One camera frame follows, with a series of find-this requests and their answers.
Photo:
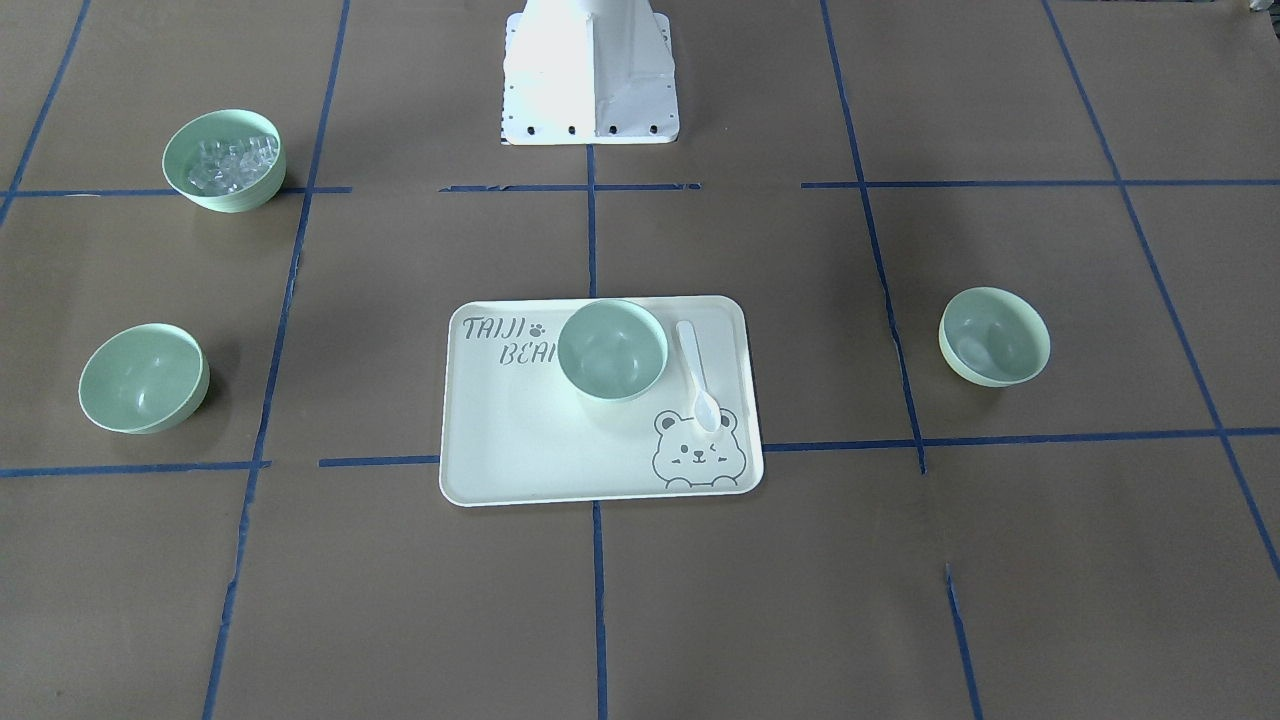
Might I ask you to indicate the green bowl on tray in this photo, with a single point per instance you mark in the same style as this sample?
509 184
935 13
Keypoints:
612 350

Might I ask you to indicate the white plastic spoon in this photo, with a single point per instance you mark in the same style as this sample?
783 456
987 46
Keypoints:
704 406

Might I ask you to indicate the white bear print tray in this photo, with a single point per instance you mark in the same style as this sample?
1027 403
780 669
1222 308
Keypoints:
515 431

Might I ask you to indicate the green bowl with ice cubes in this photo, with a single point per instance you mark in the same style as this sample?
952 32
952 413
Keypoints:
228 160

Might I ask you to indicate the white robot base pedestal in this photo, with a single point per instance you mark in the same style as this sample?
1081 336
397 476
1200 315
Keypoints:
588 73

